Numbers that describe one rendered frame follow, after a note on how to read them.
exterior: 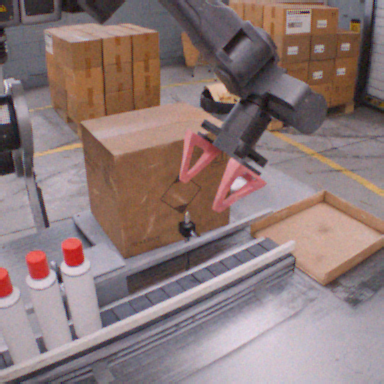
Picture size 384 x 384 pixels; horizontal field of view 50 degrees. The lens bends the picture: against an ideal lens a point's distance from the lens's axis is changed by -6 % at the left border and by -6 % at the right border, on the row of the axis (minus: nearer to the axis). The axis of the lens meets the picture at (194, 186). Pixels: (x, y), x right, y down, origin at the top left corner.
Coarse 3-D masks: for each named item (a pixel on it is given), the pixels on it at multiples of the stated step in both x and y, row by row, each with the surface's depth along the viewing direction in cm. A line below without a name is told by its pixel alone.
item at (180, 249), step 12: (252, 216) 98; (264, 216) 99; (228, 228) 94; (240, 228) 96; (192, 240) 90; (204, 240) 91; (168, 252) 86; (180, 252) 88; (132, 264) 83; (144, 264) 83; (108, 276) 80; (120, 276) 81
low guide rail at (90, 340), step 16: (272, 256) 94; (240, 272) 89; (208, 288) 85; (160, 304) 80; (176, 304) 81; (128, 320) 76; (144, 320) 78; (96, 336) 72; (112, 336) 75; (48, 352) 69; (64, 352) 69; (16, 368) 65; (32, 368) 67
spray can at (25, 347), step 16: (0, 272) 61; (0, 288) 60; (16, 288) 64; (0, 304) 61; (16, 304) 62; (0, 320) 62; (16, 320) 63; (16, 336) 64; (32, 336) 67; (16, 352) 66; (32, 352) 67
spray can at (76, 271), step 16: (64, 240) 69; (64, 256) 68; (80, 256) 68; (64, 272) 68; (80, 272) 68; (80, 288) 69; (80, 304) 71; (96, 304) 74; (80, 320) 73; (96, 320) 75; (80, 336) 75
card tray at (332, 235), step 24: (288, 216) 121; (312, 216) 121; (336, 216) 121; (360, 216) 119; (288, 240) 111; (312, 240) 111; (336, 240) 111; (360, 240) 111; (312, 264) 103; (336, 264) 102
